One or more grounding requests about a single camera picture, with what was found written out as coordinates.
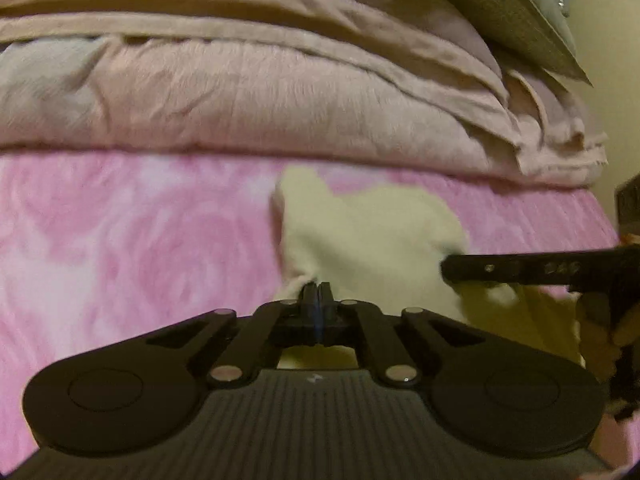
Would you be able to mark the cream knit shirt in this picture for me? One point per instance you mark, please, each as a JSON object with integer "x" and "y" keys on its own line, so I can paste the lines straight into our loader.
{"x": 370, "y": 230}

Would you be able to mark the person's right hand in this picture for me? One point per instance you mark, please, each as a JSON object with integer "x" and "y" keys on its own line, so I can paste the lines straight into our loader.
{"x": 627, "y": 330}

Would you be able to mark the grey pillow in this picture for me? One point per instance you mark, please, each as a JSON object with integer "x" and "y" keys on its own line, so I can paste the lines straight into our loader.
{"x": 500, "y": 5}

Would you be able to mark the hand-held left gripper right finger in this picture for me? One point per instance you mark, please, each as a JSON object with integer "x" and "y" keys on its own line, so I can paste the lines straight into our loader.
{"x": 326, "y": 305}

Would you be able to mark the pink floral blanket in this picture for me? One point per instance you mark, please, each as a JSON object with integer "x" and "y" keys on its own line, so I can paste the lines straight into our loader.
{"x": 125, "y": 240}

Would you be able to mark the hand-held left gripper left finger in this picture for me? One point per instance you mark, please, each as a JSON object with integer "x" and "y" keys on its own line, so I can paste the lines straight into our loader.
{"x": 309, "y": 305}

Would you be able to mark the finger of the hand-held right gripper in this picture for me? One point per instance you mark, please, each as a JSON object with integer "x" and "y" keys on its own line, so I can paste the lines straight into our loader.
{"x": 500, "y": 269}

